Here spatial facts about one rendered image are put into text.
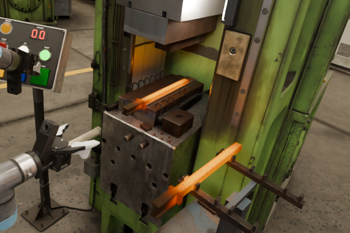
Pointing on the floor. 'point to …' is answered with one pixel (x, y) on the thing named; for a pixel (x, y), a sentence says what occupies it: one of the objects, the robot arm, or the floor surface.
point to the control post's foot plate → (29, 214)
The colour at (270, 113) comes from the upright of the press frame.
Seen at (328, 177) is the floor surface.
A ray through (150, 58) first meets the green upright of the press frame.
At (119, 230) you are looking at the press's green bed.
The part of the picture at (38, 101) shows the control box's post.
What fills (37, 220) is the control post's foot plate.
